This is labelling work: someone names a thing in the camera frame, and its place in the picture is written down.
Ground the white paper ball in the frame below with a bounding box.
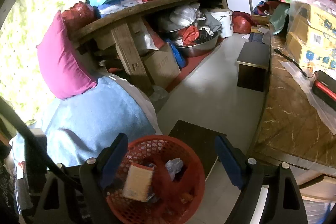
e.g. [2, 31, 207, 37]
[165, 158, 183, 181]

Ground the red mesh plastic bag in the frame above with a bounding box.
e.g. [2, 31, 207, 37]
[151, 158, 197, 217]

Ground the blue blanket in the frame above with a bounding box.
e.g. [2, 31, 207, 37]
[11, 75, 157, 168]

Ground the black low stool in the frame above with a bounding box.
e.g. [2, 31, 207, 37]
[169, 120, 226, 180]

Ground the marble top table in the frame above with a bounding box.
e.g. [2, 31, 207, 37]
[248, 36, 335, 176]

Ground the pink pillow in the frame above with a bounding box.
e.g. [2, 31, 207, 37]
[37, 11, 97, 100]

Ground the red plastic waste basket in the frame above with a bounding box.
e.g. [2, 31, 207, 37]
[106, 135, 205, 223]

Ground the black square stool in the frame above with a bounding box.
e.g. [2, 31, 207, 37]
[237, 42, 270, 92]

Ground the red black telephone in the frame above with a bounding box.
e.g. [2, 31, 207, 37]
[312, 71, 336, 110]

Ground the brown cardboard box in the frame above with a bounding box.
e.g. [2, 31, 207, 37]
[142, 44, 181, 89]

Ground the metal basin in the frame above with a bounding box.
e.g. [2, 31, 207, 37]
[177, 32, 220, 57]

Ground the yellow cardboard boxes stack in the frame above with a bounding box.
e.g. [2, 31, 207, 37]
[286, 1, 335, 70]

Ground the dark red round bag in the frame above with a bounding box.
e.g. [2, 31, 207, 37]
[62, 1, 97, 33]

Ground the red plastic bag on floor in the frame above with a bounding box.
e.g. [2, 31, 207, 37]
[232, 11, 257, 35]

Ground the wooden shelf table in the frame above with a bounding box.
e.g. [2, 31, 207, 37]
[69, 0, 227, 96]

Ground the white plastic bucket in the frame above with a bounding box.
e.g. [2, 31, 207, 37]
[210, 8, 234, 38]

